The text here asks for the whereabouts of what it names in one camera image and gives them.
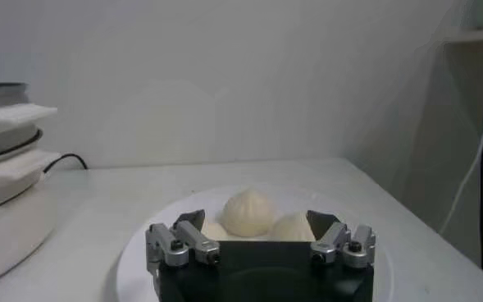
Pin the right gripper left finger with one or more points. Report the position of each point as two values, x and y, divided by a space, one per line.
169 242

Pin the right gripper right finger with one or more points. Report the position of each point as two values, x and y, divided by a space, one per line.
333 238

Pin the white electric cooker base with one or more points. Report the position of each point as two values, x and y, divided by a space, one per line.
11 230

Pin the white steamed baozi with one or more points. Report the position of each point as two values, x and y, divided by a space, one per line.
214 231
247 215
292 230

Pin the white round plate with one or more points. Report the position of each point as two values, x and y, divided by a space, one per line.
208 201

